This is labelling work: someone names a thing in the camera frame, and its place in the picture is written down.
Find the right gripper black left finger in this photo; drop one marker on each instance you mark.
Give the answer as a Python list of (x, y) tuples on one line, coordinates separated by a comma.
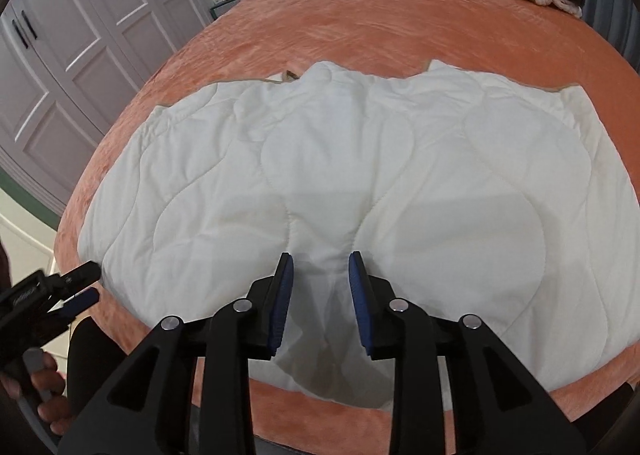
[(185, 389)]

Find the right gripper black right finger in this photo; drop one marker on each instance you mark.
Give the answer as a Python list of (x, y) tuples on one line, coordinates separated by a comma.
[(498, 406)]

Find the cream quilted coat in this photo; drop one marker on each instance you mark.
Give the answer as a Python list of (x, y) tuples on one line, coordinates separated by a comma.
[(469, 192)]

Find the person's left hand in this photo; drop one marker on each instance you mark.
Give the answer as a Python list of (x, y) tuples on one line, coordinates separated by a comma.
[(56, 412)]

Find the white panelled wardrobe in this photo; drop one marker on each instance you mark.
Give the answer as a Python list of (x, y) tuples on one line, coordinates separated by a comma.
[(68, 70)]

